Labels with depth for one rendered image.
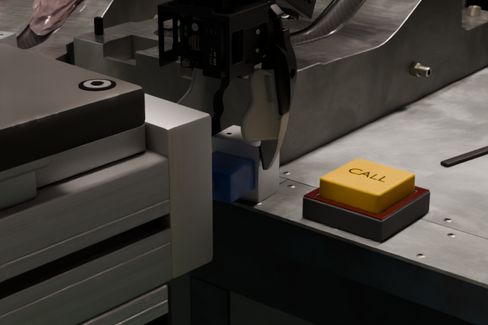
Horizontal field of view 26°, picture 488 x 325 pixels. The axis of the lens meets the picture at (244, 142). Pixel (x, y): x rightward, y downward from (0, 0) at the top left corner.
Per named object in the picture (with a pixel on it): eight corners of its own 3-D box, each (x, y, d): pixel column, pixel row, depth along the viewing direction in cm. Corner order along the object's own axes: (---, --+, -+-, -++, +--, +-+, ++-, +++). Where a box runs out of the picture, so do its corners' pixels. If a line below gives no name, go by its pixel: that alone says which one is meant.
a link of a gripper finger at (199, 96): (152, 157, 93) (169, 63, 89) (191, 138, 98) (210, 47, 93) (179, 172, 92) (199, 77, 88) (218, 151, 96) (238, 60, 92)
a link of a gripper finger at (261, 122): (234, 186, 89) (213, 80, 87) (271, 164, 94) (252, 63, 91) (266, 186, 87) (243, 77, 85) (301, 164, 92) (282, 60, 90)
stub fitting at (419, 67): (409, 77, 118) (425, 80, 117) (410, 63, 118) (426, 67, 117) (416, 74, 119) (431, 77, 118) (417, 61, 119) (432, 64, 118)
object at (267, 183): (195, 244, 86) (194, 183, 84) (147, 229, 89) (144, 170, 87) (279, 190, 96) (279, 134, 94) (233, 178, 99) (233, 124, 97)
